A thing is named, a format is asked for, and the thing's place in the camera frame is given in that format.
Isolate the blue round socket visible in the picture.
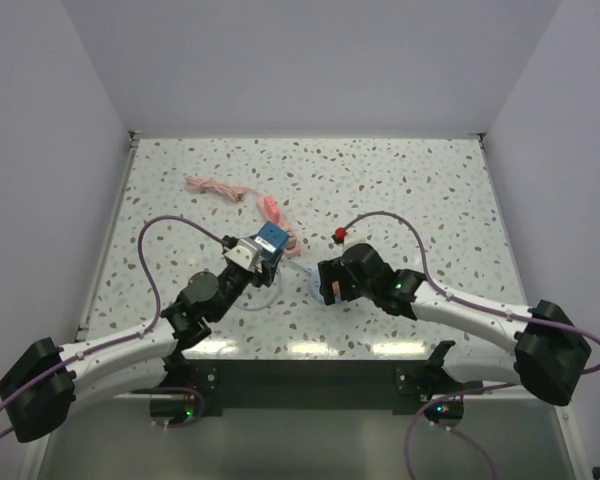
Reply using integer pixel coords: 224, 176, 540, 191
308, 269, 325, 305

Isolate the blue cube socket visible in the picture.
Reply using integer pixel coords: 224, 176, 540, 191
251, 221, 290, 261

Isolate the pink brown plug adapter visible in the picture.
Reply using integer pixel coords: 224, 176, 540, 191
286, 230, 297, 249

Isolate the pink power strip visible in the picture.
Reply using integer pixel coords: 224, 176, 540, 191
184, 174, 301, 259

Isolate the orange pink plug adapter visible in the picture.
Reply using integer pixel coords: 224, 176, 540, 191
331, 282, 341, 303

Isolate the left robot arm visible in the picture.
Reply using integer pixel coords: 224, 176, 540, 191
0, 260, 278, 443

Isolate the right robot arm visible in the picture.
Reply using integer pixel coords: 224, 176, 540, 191
318, 243, 591, 406

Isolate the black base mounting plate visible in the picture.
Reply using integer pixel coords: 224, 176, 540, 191
150, 360, 482, 421

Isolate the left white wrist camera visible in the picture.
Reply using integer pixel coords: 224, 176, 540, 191
223, 238, 262, 272

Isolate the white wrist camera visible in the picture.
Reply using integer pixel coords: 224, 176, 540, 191
223, 238, 262, 272
332, 227, 367, 250

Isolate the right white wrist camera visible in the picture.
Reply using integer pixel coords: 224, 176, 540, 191
332, 227, 367, 250

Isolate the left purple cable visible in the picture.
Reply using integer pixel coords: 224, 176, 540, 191
0, 214, 231, 454

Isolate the aluminium front rail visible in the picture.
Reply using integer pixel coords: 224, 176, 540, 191
74, 324, 574, 401

